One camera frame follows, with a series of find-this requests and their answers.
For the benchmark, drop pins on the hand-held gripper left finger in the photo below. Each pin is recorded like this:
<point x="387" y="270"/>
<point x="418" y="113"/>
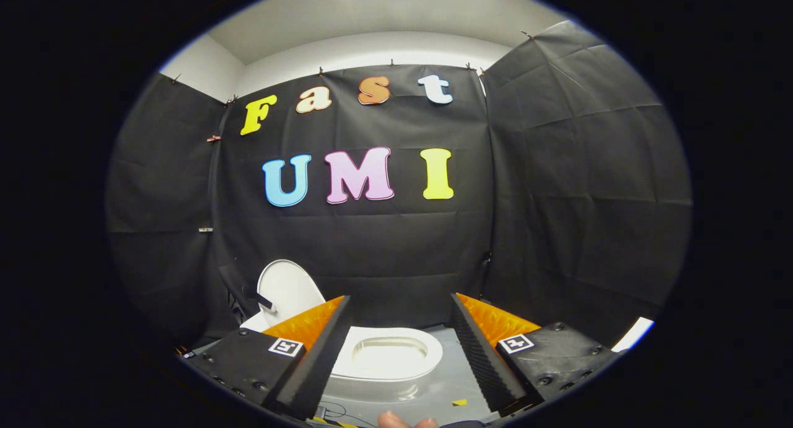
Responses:
<point x="313" y="378"/>

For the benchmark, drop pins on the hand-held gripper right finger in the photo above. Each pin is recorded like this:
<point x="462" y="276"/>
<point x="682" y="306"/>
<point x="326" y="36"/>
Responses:
<point x="489" y="372"/>

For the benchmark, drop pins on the white toilet lid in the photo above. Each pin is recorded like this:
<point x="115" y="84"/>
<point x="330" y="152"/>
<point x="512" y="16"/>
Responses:
<point x="290" y="288"/>

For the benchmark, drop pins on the white toilet seat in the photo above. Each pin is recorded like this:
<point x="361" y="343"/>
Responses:
<point x="433" y="353"/>

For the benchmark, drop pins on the white toilet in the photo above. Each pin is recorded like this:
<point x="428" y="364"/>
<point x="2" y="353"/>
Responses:
<point x="372" y="392"/>

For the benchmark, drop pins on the yellow tape piece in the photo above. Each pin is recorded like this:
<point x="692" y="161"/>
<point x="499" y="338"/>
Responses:
<point x="460" y="402"/>

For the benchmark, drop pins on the black backdrop cloth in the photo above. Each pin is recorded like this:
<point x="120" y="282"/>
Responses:
<point x="384" y="242"/>

